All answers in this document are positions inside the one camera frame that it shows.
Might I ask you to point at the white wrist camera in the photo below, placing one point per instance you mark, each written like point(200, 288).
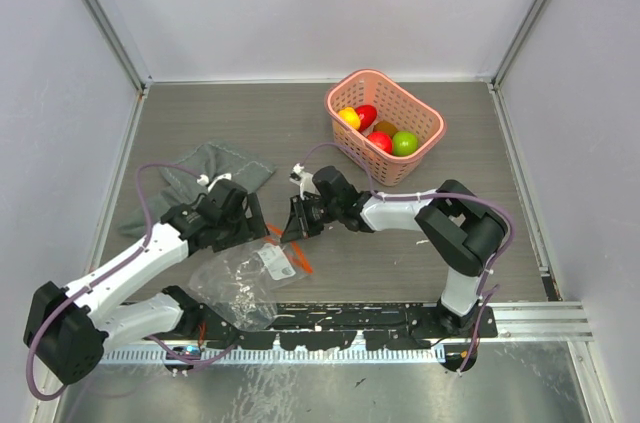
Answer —
point(304, 180)
point(208, 183)

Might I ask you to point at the pink plastic basket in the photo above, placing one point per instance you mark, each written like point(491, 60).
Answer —
point(393, 104)

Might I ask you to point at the green apple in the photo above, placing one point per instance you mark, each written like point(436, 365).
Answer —
point(404, 144)

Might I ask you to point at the red apple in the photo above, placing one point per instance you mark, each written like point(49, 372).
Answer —
point(381, 141)

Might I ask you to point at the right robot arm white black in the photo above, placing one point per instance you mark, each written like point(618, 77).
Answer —
point(467, 232)

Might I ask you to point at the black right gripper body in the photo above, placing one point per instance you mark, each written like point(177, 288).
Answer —
point(318, 212)

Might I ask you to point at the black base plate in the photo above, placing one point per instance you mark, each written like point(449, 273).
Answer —
point(314, 327)

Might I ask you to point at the white slotted cable duct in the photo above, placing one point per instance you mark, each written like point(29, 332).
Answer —
point(148, 354)

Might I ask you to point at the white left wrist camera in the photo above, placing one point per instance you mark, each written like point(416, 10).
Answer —
point(208, 183)

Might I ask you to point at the yellow pear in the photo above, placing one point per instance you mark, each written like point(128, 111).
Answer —
point(350, 117)

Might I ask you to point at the brown kiwi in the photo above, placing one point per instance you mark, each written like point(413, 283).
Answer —
point(385, 127)

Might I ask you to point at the clear zip bag orange zipper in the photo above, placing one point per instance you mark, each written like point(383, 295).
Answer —
point(239, 284)

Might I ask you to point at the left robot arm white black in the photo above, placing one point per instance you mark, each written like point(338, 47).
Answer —
point(70, 328)

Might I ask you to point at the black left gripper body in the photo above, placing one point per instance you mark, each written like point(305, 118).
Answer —
point(233, 230)

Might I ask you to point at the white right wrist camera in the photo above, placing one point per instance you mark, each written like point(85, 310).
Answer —
point(304, 180)

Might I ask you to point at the grey cloth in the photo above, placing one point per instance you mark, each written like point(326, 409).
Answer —
point(192, 175)

